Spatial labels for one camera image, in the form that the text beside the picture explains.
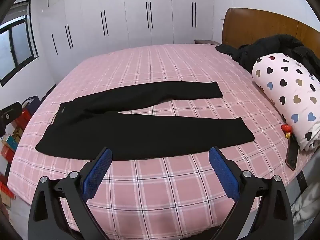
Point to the bed with pink plaid sheet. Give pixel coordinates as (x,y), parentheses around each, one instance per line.
(162,65)

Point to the grey cloth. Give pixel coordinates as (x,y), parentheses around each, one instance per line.
(303,207)

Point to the dark flat case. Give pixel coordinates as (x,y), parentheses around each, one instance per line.
(293,155)

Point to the white wardrobe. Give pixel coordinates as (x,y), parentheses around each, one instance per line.
(125,17)

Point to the blue paper bag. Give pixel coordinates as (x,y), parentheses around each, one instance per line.
(31,105)

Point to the black-framed window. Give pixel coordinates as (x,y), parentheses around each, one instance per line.
(17,42)

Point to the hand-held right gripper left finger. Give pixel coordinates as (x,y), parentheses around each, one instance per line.
(98,171)

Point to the small red toy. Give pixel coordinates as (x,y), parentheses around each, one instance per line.
(285,128)

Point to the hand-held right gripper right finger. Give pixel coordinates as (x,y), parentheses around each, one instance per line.
(222,172)

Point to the brown nightstand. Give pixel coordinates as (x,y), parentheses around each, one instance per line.
(206,42)

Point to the wooden headboard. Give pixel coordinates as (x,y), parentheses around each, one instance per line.
(262,27)

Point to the pile of cardboard boxes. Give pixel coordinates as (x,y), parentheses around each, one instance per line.
(12,140)

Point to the black pants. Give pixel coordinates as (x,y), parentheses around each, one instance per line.
(140,127)

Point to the heart-patterned white pillow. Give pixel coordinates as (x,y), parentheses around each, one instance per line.
(287,87)

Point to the black speaker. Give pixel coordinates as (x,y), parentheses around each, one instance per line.
(10,115)

